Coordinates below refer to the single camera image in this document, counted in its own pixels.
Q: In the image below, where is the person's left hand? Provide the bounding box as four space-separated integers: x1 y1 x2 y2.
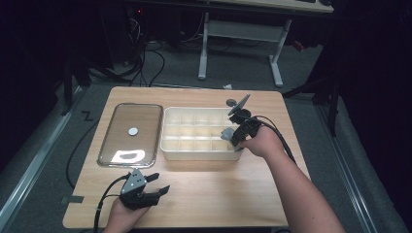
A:
104 197 150 233

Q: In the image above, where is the black metal stand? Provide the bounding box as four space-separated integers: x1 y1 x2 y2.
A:
281 61 345 137
60 56 92 117

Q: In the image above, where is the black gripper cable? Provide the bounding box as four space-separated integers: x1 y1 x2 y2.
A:
93 173 130 233
252 115 297 164

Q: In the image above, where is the transparent box lid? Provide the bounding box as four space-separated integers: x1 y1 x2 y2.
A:
97 102 164 169

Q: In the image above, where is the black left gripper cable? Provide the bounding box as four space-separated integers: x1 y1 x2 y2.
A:
93 173 130 233

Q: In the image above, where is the person's right hand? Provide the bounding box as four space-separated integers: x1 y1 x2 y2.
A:
242 125 286 159

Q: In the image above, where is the metal floor rail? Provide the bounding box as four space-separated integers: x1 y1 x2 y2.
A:
0 86 84 229
315 103 380 233

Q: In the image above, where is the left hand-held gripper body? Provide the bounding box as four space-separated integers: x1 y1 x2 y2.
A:
120 168 160 211

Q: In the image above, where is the black floor cable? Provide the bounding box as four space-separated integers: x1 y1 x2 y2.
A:
65 119 100 190

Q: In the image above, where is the bundle of black cables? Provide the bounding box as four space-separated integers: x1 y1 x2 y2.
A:
124 9 166 87

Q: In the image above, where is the white compartment storage box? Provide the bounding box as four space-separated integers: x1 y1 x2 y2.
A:
159 106 247 162

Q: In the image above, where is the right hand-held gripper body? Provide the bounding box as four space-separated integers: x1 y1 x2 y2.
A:
227 93 261 142

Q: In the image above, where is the white-framed background desk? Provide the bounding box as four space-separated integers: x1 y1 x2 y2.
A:
197 0 335 88

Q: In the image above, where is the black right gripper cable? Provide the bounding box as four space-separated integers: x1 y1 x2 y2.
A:
252 115 297 164

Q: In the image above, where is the grey tape strip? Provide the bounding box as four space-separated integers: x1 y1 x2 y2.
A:
60 194 85 205

